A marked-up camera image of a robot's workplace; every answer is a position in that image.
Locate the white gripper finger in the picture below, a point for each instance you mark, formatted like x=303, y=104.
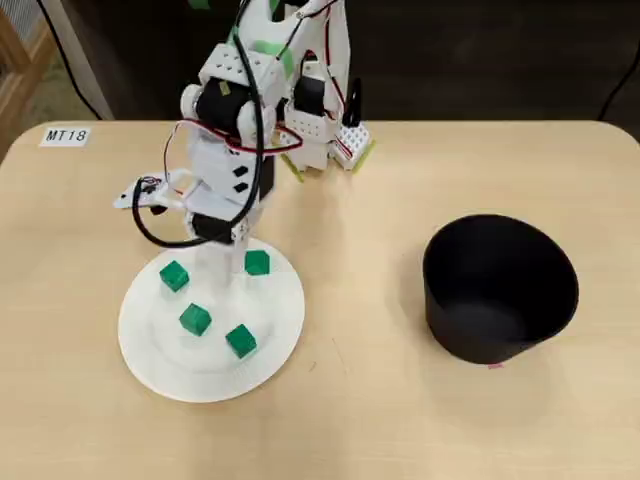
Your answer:
x=215, y=272

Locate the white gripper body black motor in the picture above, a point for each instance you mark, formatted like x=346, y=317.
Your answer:
x=212, y=229

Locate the green cube block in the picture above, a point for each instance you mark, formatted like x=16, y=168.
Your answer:
x=257, y=262
x=195, y=318
x=241, y=341
x=174, y=275

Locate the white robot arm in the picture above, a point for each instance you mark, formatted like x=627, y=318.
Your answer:
x=235, y=62

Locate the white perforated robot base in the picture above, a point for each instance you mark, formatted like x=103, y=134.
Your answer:
x=354, y=139

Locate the black pot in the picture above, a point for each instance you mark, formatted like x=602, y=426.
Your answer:
x=500, y=300

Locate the white paper plate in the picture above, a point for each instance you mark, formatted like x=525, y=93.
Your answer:
x=220, y=370

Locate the white MT18 label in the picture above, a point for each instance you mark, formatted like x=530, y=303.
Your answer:
x=65, y=135

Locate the green tape piece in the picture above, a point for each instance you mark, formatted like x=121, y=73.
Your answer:
x=200, y=3

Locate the grey corrugated panel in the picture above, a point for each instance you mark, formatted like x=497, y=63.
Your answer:
x=20, y=15

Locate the pink tape piece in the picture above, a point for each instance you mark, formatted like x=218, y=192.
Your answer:
x=495, y=366

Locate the wrist camera on white mount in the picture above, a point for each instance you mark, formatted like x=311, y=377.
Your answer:
x=127, y=199

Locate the wooden frame furniture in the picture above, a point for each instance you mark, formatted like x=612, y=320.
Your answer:
x=20, y=80

